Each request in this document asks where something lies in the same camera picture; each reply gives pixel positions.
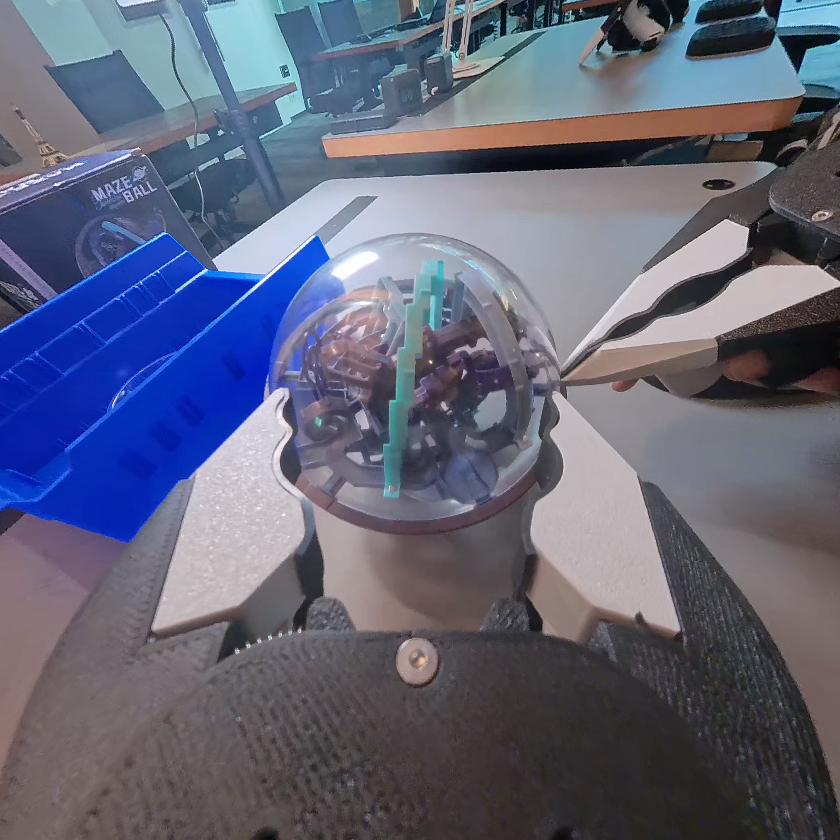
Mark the spare hand-held gripper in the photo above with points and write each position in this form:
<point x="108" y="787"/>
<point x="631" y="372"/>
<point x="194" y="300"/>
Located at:
<point x="636" y="26"/>

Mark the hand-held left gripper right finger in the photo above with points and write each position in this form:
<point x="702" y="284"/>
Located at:
<point x="604" y="544"/>

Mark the person's right hand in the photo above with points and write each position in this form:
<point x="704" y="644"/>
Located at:
<point x="745" y="369"/>

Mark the blue plastic bin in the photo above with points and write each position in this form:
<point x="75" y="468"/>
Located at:
<point x="131" y="394"/>

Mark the black tripod pole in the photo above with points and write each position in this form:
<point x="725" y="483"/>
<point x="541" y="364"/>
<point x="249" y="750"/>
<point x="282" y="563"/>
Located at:
<point x="229" y="98"/>

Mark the dark printed cardboard box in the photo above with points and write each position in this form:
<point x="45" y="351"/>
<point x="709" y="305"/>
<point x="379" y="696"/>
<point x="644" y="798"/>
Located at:
<point x="79" y="223"/>

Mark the black cube timer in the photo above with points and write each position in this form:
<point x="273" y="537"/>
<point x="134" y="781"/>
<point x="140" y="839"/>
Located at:
<point x="400" y="88"/>
<point x="438" y="71"/>

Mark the wooden desk stand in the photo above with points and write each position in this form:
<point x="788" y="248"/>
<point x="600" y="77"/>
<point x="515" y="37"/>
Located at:
<point x="469" y="39"/>

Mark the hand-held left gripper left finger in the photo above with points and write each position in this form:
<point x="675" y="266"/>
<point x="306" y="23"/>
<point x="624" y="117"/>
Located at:
<point x="223" y="538"/>

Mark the clear plastic maze ball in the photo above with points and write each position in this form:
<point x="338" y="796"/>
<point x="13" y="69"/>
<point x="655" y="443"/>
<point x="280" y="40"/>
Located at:
<point x="413" y="380"/>

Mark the small tower model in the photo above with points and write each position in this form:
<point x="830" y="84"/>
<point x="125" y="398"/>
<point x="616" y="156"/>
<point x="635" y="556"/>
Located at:
<point x="43" y="141"/>

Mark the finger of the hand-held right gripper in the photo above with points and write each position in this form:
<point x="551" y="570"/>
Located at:
<point x="656" y="358"/>
<point x="682" y="269"/>

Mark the orange-edged desk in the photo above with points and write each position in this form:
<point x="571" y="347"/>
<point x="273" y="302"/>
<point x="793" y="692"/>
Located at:
<point x="558" y="98"/>

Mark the black mesh pad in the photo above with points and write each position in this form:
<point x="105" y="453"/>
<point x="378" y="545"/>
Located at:
<point x="732" y="36"/>
<point x="728" y="10"/>

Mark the black office chair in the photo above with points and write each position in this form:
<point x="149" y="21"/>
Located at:
<point x="105" y="98"/>

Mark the clear plastic ball stand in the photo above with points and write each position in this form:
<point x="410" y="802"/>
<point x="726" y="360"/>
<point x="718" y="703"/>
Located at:
<point x="144" y="380"/>

